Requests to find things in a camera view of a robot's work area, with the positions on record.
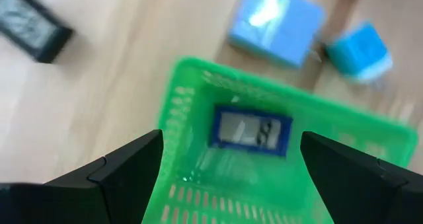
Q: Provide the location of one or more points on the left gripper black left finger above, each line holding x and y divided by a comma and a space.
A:
82, 201

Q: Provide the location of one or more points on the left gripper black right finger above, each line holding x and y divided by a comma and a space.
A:
363, 197

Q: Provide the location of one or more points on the blue-framed small digital display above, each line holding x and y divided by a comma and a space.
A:
248, 129

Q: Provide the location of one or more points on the teal and white charger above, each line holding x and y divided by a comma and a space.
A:
357, 52

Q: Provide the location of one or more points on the black small digital display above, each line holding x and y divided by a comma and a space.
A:
29, 25

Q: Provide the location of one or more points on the light blue sticky note pad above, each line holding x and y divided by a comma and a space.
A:
277, 29

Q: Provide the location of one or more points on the green plastic basket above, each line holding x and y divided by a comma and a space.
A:
264, 184

